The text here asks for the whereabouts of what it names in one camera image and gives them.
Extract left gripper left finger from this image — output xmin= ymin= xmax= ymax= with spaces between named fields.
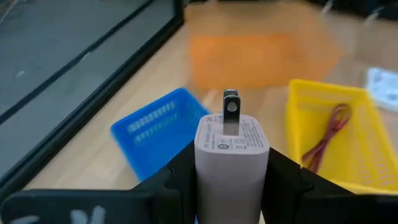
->
xmin=0 ymin=139 xmax=197 ymax=224

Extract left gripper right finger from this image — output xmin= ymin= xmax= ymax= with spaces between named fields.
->
xmin=261 ymin=147 xmax=398 ymax=224

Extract red cable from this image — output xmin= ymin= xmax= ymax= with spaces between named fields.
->
xmin=300 ymin=103 xmax=352 ymax=174

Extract white product box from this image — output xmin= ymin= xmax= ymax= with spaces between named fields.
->
xmin=365 ymin=67 xmax=398 ymax=113

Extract blue plastic bin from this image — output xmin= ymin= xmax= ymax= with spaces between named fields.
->
xmin=110 ymin=87 xmax=211 ymax=183

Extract yellow plastic bin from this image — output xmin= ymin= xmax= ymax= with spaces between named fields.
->
xmin=284 ymin=78 xmax=398 ymax=195

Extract orange plastic bin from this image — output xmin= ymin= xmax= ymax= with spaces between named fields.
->
xmin=188 ymin=30 xmax=341 ymax=94

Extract black aluminium table frame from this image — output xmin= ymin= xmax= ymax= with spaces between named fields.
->
xmin=0 ymin=0 xmax=187 ymax=200

